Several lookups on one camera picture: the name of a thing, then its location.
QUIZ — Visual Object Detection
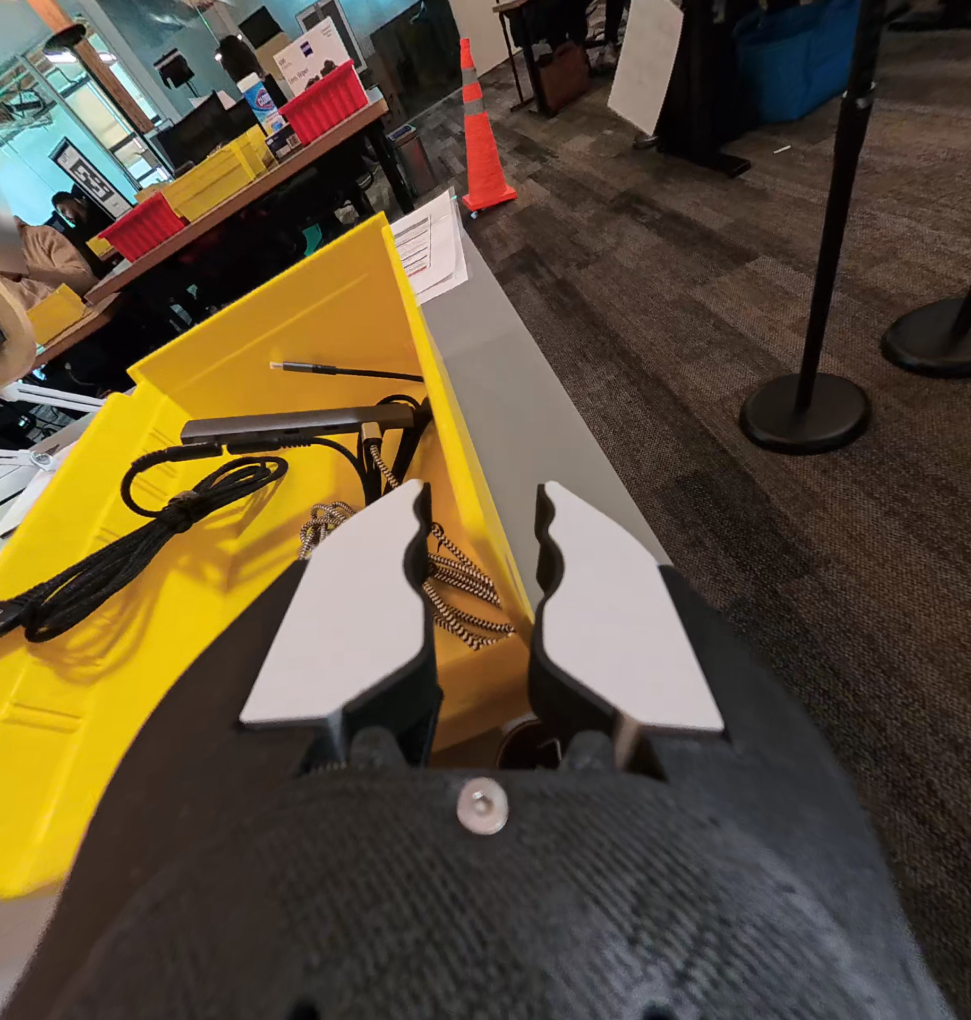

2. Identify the small yellow bin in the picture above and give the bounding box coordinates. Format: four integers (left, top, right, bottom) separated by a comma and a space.
25, 284, 88, 344

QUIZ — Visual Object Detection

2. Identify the disinfectant wipes canister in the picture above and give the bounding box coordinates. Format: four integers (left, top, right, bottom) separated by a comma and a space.
239, 73, 283, 137

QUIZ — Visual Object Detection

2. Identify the printed paper sheet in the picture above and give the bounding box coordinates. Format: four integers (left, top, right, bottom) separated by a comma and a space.
390, 191, 471, 305

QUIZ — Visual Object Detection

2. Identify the blue storage tub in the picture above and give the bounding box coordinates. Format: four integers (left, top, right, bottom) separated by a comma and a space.
732, 0, 861, 124

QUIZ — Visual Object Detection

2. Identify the black monitor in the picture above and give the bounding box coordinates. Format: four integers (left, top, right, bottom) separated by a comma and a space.
155, 91, 240, 168

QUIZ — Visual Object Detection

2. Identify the white board panel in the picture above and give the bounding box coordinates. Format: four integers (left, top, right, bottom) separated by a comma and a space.
607, 0, 684, 137

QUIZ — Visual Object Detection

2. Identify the white printed box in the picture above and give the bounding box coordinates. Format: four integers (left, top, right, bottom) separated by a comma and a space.
274, 20, 355, 97

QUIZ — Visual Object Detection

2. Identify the yellow storage bin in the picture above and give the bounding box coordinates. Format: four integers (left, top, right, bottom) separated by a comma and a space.
139, 127, 275, 220

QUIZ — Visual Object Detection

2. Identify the grey USB hub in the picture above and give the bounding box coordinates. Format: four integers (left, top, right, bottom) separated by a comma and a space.
180, 360, 435, 511

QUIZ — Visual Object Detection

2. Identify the orange traffic cone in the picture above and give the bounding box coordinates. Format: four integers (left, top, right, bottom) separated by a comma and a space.
459, 38, 518, 215

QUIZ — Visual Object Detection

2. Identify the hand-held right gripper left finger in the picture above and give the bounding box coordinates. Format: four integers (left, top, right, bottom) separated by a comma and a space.
239, 480, 445, 744

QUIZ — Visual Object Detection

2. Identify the red plastic bin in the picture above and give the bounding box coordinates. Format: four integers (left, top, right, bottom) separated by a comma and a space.
280, 62, 369, 146
99, 191, 188, 260

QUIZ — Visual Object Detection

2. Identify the smooth black cable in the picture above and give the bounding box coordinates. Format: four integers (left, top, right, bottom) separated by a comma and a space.
0, 446, 291, 650

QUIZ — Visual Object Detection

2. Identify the grey trash can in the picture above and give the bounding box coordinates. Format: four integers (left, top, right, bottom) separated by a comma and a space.
390, 123, 439, 196

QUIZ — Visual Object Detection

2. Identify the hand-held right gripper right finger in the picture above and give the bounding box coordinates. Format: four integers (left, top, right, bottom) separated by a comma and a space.
529, 480, 727, 738

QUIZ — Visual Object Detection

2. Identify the black stanchion post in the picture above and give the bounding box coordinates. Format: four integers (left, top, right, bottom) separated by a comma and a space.
739, 0, 885, 455
881, 231, 971, 379

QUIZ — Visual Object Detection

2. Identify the large yellow plastic bin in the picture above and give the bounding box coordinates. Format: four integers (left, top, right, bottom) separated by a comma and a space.
0, 211, 534, 897

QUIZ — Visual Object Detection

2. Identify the marker pattern banner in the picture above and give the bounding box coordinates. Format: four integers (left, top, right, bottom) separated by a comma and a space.
55, 137, 132, 220

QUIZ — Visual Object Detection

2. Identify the long wooden table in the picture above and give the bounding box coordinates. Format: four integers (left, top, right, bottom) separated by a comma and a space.
83, 88, 395, 308

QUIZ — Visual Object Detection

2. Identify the grey desk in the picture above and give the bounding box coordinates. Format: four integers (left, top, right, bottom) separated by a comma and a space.
0, 187, 674, 1020

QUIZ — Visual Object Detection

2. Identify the black white striped braided cable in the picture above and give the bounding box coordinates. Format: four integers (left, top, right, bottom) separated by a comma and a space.
298, 422, 518, 650

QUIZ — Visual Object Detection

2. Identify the black stand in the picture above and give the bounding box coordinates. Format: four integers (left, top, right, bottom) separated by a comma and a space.
657, 0, 753, 178

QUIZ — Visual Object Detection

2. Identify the brown leather bag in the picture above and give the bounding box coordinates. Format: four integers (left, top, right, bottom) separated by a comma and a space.
537, 40, 590, 113

